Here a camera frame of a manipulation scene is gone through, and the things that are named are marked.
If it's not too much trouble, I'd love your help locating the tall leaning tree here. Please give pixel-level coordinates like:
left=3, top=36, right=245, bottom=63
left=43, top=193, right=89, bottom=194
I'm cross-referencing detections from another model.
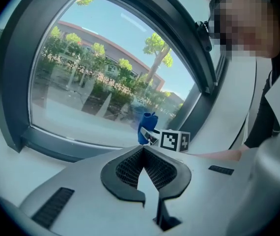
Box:
left=142, top=32, right=174, bottom=83

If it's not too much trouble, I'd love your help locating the person's black printed t-shirt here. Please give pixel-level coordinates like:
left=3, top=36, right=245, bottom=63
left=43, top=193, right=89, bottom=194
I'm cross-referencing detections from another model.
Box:
left=243, top=50, right=280, bottom=149

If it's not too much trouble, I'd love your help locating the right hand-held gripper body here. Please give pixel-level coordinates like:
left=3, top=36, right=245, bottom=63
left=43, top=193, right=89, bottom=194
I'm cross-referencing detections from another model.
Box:
left=149, top=129, right=191, bottom=153

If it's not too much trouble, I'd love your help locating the red-roofed building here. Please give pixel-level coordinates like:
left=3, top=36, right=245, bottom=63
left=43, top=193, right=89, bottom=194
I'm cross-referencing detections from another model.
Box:
left=56, top=20, right=167, bottom=90

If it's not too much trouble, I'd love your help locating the person's head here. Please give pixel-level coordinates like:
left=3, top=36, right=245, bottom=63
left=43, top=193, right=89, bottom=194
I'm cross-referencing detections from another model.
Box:
left=208, top=0, right=280, bottom=59

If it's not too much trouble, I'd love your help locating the person's right forearm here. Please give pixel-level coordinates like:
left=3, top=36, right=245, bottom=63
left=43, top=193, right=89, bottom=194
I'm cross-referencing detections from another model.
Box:
left=191, top=148, right=244, bottom=162

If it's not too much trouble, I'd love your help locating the clear window glass pane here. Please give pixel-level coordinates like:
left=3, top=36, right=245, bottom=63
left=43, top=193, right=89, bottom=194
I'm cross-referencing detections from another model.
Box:
left=29, top=0, right=202, bottom=148

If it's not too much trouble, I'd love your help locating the blue cloth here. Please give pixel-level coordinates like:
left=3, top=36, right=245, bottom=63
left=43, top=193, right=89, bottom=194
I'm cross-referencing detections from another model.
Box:
left=137, top=112, right=159, bottom=145

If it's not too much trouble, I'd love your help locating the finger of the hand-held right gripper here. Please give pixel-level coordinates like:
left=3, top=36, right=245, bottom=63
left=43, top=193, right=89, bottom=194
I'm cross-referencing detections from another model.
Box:
left=139, top=127, right=161, bottom=146

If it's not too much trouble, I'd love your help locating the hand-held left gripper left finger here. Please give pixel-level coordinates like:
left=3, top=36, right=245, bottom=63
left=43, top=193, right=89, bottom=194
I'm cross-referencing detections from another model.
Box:
left=19, top=145, right=162, bottom=233

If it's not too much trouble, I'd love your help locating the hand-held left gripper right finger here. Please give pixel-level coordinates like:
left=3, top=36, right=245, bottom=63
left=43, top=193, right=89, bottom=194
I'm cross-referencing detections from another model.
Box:
left=142, top=146, right=255, bottom=234

